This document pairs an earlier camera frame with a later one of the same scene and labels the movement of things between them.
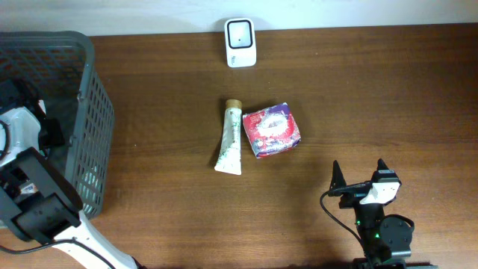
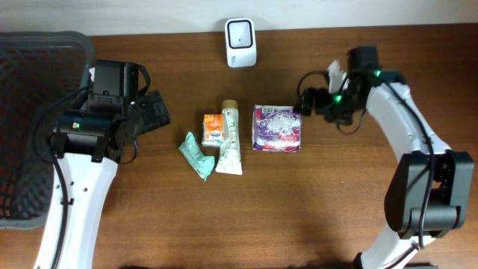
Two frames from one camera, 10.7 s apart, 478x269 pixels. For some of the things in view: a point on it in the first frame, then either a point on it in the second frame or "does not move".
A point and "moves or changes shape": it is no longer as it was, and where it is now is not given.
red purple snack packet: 271,130 moves or changes shape
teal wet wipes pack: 88,189 moves or changes shape
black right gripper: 338,179 to 324,104
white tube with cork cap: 229,160 does not move
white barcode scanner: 240,42 does not move
